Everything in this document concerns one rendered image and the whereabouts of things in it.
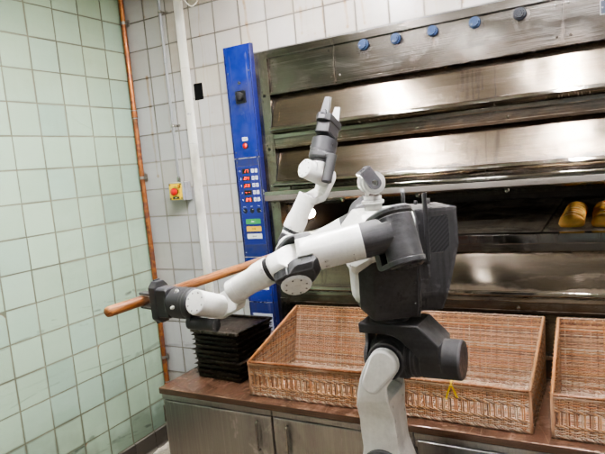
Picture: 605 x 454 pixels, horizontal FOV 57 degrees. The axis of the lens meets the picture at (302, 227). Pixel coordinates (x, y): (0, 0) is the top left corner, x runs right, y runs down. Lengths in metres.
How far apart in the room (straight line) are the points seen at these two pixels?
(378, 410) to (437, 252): 0.50
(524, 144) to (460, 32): 0.52
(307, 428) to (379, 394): 0.74
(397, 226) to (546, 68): 1.23
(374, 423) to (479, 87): 1.39
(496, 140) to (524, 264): 0.52
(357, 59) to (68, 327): 1.88
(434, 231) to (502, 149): 0.92
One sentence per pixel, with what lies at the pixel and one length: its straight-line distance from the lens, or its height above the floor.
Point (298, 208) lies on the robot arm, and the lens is 1.86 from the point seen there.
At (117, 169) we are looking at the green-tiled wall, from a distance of 3.20.
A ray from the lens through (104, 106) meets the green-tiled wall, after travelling 3.21.
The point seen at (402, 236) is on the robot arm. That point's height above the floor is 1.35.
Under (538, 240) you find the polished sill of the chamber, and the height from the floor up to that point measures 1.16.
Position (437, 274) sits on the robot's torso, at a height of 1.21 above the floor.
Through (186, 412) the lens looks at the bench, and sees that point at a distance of 2.71.
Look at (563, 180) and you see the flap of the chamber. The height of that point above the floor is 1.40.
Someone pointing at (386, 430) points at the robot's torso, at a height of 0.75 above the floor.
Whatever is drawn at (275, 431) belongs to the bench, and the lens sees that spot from 2.45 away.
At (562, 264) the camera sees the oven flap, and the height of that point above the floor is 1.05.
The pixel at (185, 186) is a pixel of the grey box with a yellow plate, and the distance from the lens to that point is 3.05.
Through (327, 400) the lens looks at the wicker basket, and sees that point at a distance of 2.33.
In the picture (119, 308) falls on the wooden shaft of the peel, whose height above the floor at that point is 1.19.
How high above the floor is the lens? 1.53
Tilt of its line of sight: 6 degrees down
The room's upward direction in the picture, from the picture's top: 5 degrees counter-clockwise
